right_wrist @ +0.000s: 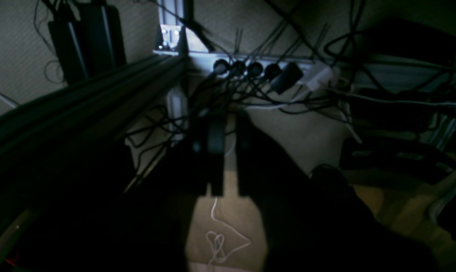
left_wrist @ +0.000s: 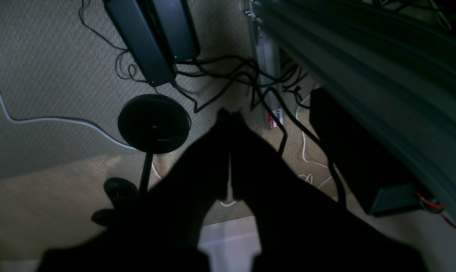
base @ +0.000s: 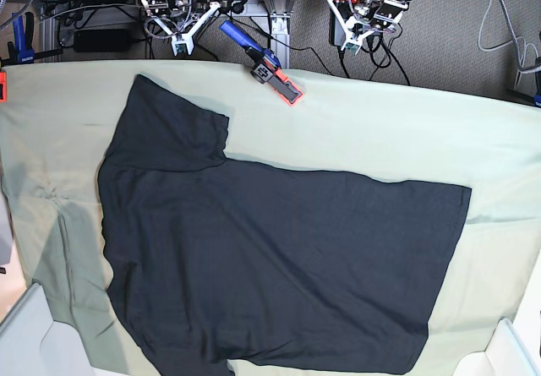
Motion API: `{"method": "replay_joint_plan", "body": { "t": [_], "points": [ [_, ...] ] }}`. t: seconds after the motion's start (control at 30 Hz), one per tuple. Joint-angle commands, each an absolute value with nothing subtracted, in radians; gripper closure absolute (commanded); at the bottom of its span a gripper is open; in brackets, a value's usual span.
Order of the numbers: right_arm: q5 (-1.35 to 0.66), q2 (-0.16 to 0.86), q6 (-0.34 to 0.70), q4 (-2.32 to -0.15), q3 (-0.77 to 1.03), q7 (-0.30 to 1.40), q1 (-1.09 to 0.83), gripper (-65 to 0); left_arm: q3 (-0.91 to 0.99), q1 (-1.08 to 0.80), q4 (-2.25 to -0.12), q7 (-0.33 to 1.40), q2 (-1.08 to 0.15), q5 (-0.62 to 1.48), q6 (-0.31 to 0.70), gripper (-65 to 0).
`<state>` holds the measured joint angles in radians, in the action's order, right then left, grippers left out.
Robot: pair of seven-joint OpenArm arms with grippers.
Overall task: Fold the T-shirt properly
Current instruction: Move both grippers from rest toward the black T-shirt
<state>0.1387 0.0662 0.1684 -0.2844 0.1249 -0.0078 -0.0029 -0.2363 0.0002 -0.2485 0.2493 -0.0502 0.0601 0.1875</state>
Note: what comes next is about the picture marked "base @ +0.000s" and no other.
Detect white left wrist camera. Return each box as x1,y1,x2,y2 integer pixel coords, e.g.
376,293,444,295
340,34,365,55

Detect white bin at left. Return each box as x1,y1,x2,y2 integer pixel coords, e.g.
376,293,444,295
0,281,95,376

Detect aluminium frame column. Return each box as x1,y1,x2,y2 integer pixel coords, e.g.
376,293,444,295
240,0,295,68

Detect dark navy T-shirt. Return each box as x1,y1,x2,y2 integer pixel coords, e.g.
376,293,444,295
97,75,471,375

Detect orange clamp pad left edge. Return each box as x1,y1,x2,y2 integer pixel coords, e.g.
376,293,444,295
0,71,7,103

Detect white bin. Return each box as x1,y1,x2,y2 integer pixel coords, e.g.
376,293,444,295
452,319,540,376
0,281,95,376

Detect blue clamp at left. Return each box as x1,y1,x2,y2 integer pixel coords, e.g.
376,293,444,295
1,12,63,66

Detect black power brick left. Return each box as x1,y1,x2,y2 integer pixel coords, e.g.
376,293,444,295
73,29,132,53

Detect blue clamp at right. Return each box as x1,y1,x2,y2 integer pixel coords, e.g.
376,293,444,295
505,57,541,109

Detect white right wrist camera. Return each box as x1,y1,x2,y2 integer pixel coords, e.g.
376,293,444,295
171,34,194,56

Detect white bin at right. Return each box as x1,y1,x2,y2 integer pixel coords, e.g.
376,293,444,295
452,319,540,376

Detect blue orange bar clamp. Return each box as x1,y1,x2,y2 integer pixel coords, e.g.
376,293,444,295
220,20,303,106

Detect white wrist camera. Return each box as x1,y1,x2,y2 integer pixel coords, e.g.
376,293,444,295
340,34,365,55
171,34,194,56

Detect light green table cloth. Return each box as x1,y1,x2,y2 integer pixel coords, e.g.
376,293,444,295
1,61,540,375

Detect grey braided cable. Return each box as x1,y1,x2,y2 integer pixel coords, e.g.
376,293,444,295
458,0,541,75

